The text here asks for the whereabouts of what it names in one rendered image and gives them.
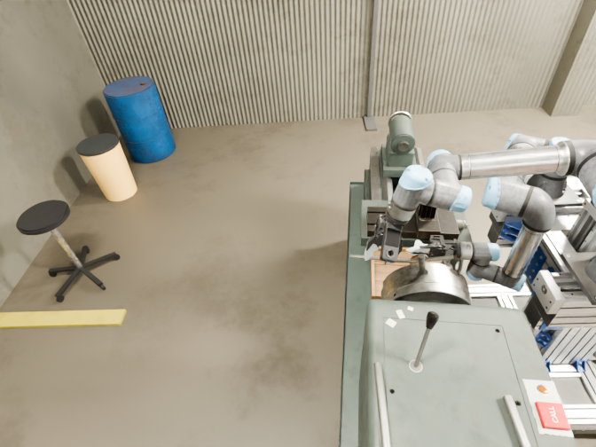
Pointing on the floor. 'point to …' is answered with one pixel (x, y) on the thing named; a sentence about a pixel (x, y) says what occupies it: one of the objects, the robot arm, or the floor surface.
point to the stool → (36, 219)
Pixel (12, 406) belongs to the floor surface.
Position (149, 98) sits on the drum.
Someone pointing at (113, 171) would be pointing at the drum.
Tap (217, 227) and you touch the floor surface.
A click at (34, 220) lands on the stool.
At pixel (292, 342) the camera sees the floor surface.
